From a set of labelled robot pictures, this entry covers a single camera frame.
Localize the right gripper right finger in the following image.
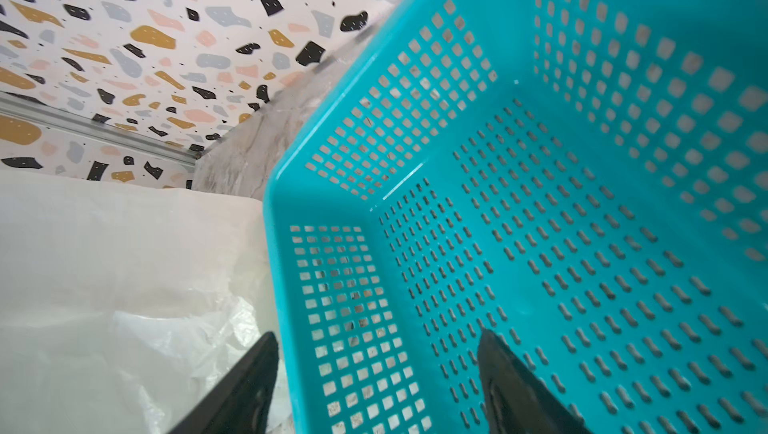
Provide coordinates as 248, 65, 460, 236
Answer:
477, 329, 588, 433

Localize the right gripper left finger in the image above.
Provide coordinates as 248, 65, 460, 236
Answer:
170, 332, 279, 434

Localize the white plastic bag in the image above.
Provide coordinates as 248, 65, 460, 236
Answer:
1, 170, 278, 433

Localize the teal plastic basket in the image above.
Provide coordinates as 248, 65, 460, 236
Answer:
264, 0, 767, 433

